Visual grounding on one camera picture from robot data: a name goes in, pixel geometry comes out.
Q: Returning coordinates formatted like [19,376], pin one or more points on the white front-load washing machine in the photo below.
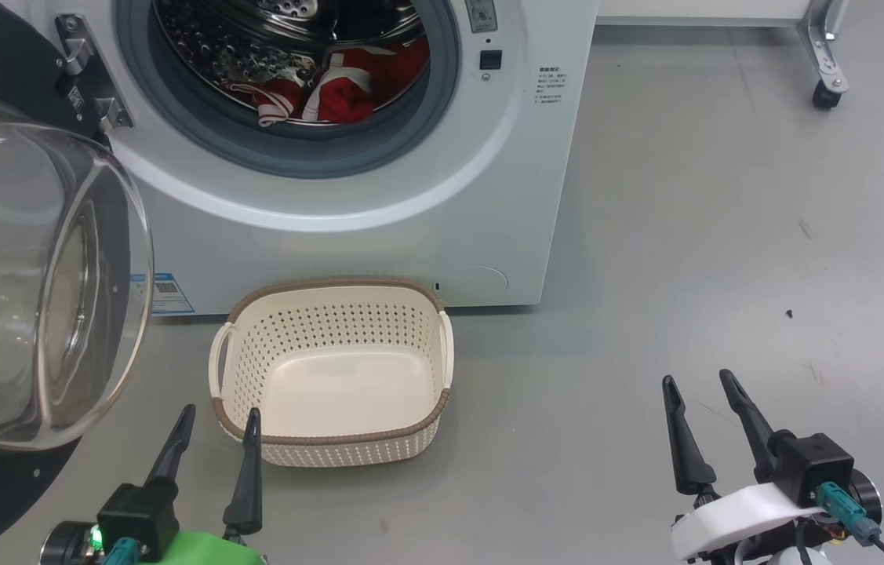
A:
[410,235]

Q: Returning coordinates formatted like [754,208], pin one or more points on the red and white garment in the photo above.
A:
[347,90]

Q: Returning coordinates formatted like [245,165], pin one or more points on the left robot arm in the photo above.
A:
[69,545]

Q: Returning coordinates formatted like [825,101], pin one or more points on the grey warning sticker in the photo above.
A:
[481,14]

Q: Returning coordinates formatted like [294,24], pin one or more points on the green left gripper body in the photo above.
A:
[206,549]

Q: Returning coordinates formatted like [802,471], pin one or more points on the cream perforated laundry basket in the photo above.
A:
[340,392]

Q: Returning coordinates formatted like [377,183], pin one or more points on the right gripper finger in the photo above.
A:
[689,463]
[755,439]

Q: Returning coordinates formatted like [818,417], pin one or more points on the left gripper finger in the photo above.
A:
[247,494]
[175,455]

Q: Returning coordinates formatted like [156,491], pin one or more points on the black glass washer door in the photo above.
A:
[10,275]

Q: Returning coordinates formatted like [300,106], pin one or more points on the blue energy label sticker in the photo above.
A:
[171,294]

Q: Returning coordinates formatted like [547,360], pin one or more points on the metal door hinge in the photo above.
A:
[89,71]

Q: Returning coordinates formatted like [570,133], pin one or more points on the silver metal cabinet leg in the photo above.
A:
[826,47]

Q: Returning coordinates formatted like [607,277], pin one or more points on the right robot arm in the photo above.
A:
[867,494]

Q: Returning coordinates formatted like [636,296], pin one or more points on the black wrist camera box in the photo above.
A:
[814,467]
[140,514]

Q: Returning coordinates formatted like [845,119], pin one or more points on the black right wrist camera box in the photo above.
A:
[814,467]

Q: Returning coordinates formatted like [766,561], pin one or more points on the stainless steel washing machine drum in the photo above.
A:
[230,47]

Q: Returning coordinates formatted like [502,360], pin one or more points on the black caster wheel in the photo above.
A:
[826,96]

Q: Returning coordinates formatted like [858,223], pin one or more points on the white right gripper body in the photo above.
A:
[724,522]

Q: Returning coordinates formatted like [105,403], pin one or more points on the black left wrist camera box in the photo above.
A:
[140,514]

